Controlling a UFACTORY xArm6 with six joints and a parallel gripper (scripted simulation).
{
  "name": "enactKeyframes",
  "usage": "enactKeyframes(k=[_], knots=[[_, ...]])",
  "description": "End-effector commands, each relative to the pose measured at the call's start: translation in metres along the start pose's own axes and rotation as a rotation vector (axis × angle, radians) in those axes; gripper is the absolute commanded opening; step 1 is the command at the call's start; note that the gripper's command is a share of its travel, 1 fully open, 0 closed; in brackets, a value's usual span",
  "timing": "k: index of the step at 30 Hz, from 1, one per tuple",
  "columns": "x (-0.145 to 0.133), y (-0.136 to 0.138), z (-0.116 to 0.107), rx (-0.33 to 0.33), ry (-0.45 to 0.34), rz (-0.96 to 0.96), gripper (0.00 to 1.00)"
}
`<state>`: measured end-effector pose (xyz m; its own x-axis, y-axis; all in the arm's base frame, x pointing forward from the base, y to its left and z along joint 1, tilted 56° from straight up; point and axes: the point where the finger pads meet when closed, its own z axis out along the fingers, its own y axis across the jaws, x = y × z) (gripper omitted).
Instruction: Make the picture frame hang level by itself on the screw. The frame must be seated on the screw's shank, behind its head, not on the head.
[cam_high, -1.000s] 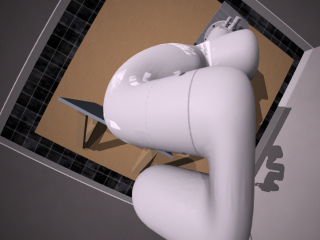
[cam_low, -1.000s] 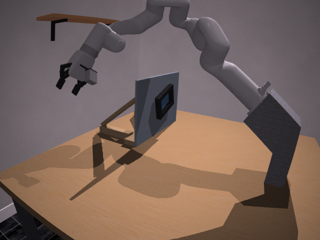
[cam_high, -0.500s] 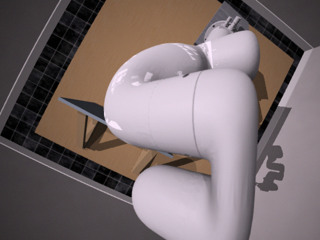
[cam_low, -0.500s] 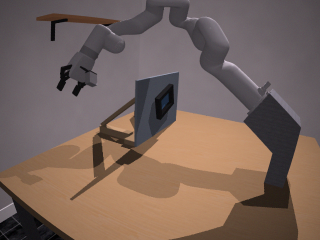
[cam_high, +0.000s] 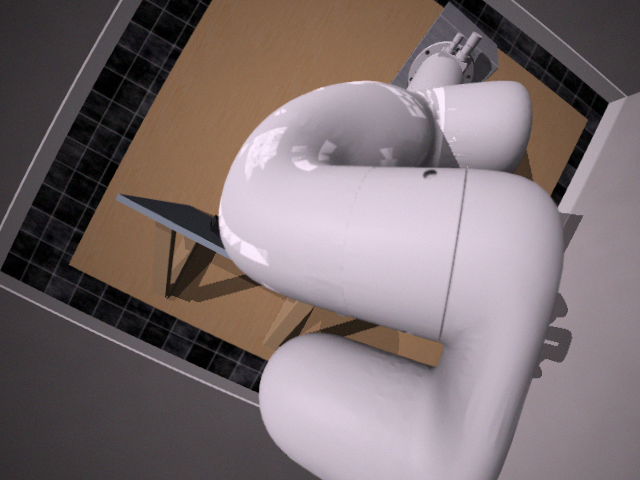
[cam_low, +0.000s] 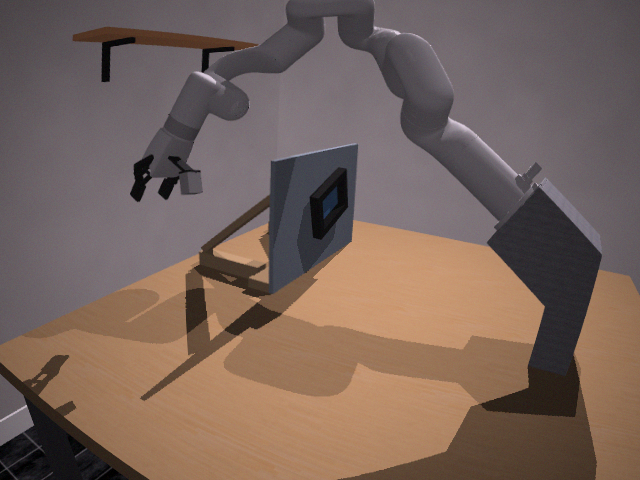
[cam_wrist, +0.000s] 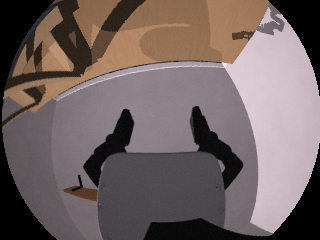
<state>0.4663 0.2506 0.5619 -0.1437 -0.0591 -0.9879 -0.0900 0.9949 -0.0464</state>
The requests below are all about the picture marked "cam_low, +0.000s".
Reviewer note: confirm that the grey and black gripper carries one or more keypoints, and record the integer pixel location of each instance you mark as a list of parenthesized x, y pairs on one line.
[(163, 145)]

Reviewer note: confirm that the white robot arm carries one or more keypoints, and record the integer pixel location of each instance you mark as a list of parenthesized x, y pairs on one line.
[(411, 71)]

